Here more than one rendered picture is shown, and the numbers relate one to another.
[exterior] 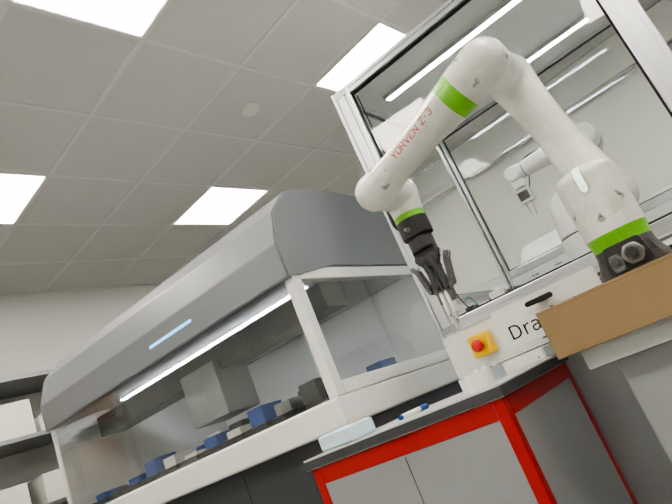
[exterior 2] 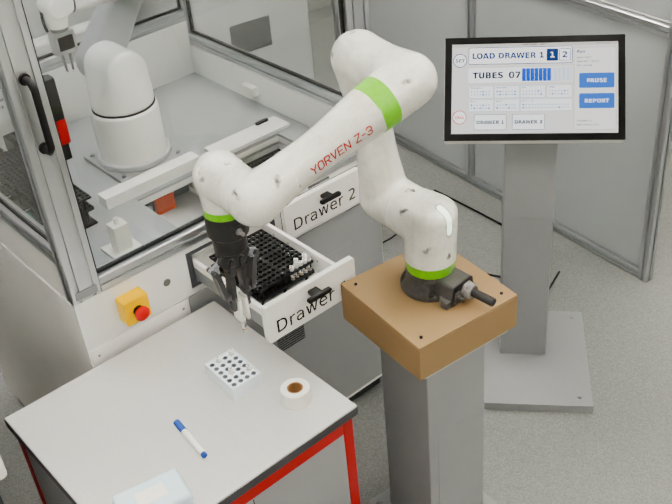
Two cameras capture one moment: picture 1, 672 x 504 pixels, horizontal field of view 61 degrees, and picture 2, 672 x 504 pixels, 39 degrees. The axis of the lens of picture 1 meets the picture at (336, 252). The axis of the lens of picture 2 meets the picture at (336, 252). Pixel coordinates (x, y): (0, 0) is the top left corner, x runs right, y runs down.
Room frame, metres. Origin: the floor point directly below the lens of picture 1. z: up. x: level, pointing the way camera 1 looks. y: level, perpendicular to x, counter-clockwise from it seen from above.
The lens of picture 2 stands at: (0.80, 1.30, 2.33)
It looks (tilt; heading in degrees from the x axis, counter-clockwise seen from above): 35 degrees down; 290
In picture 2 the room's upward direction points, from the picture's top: 6 degrees counter-clockwise
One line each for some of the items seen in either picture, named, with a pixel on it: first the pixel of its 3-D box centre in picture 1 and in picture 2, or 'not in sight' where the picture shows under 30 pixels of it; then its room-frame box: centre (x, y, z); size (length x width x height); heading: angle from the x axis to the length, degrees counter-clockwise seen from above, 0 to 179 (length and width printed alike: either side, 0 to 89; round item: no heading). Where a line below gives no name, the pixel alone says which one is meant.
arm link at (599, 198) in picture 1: (601, 205); (426, 231); (1.25, -0.58, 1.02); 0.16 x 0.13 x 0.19; 146
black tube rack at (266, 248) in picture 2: not in sight; (262, 268); (1.69, -0.55, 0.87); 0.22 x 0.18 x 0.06; 148
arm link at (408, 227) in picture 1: (414, 229); (227, 223); (1.60, -0.23, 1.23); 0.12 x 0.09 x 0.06; 146
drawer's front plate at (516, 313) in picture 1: (548, 310); (310, 298); (1.52, -0.45, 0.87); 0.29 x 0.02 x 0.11; 58
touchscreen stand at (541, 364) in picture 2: not in sight; (526, 244); (1.08, -1.29, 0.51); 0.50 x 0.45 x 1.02; 99
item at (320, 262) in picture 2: not in sight; (260, 268); (1.70, -0.56, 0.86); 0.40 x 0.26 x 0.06; 148
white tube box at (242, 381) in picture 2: (483, 378); (233, 373); (1.66, -0.24, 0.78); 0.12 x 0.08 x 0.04; 146
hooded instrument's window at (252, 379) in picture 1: (255, 392); not in sight; (2.98, 0.66, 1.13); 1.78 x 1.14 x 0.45; 58
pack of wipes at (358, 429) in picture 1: (346, 434); (152, 501); (1.68, 0.17, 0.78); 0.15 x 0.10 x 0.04; 46
